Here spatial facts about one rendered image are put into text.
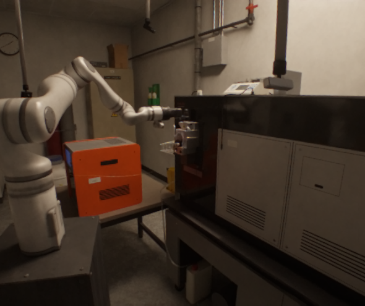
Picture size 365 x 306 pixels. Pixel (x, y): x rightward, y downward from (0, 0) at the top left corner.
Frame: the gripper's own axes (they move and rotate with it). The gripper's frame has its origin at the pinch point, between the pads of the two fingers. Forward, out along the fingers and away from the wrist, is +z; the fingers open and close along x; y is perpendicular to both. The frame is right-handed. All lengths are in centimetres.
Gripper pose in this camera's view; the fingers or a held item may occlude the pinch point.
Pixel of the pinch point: (187, 116)
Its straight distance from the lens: 128.9
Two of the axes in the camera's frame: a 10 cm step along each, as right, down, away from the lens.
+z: 8.1, -1.4, 5.7
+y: 0.0, -9.7, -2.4
